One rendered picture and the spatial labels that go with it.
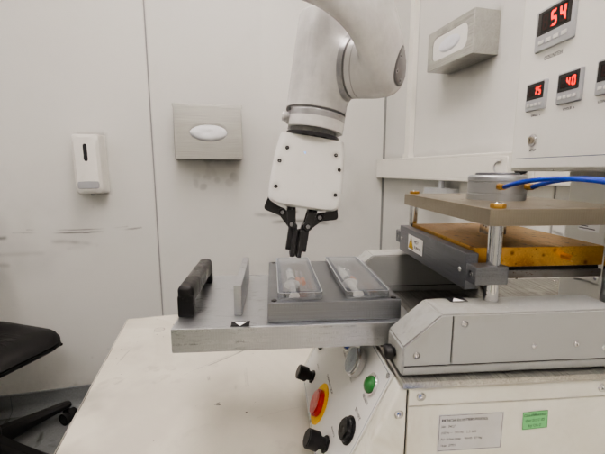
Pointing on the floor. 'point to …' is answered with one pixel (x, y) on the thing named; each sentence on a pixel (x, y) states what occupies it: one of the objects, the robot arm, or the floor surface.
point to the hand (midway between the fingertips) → (296, 242)
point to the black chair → (17, 332)
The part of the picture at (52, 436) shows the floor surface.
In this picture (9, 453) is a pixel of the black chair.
